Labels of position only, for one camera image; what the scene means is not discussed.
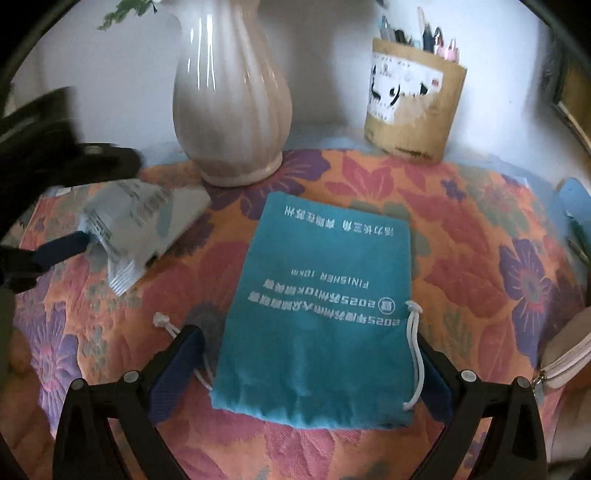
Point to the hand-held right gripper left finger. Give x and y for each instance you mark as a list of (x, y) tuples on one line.
[(178, 374)]

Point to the white printed plastic packet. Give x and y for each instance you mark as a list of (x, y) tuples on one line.
[(143, 217)]

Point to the floral tablecloth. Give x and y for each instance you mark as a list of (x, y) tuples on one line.
[(461, 240)]

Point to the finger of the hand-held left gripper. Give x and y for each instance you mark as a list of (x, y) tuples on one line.
[(55, 254), (106, 161)]

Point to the white ribbed ceramic vase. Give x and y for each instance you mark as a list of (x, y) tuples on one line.
[(231, 101)]

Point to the black monitor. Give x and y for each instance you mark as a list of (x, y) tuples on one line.
[(570, 92)]

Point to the bunch of pens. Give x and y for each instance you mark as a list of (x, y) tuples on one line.
[(425, 37)]

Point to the beige coin purse with keyring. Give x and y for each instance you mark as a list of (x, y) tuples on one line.
[(568, 360)]

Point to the light blue flat object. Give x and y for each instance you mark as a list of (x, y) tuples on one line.
[(575, 207)]

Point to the bamboo pen holder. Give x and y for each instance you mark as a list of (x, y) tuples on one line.
[(411, 106)]

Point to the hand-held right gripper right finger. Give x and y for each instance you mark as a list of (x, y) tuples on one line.
[(436, 387)]

